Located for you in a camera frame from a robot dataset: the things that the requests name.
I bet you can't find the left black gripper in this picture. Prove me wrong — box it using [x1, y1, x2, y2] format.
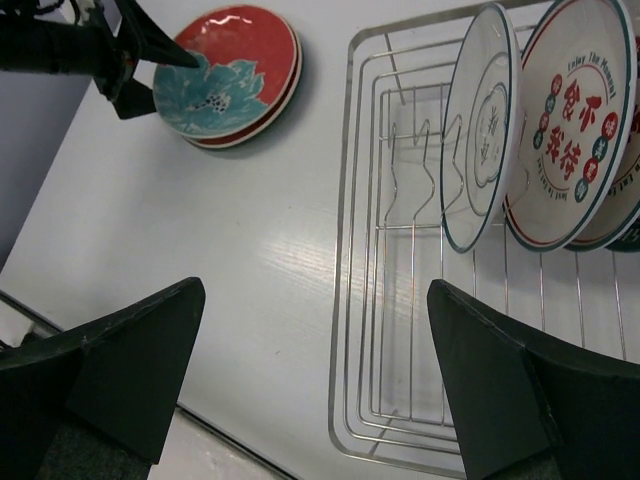
[52, 0, 198, 119]

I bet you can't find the white plate dark green band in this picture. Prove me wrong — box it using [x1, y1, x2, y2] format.
[606, 217, 640, 253]

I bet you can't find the steel wire dish rack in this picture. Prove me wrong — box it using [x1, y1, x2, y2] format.
[327, 0, 640, 474]

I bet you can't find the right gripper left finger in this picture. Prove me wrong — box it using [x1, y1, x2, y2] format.
[1, 277, 206, 479]

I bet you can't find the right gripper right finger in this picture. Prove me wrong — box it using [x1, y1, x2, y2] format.
[427, 279, 639, 479]

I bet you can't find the white plate green rim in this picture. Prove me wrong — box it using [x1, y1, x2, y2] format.
[439, 3, 524, 254]

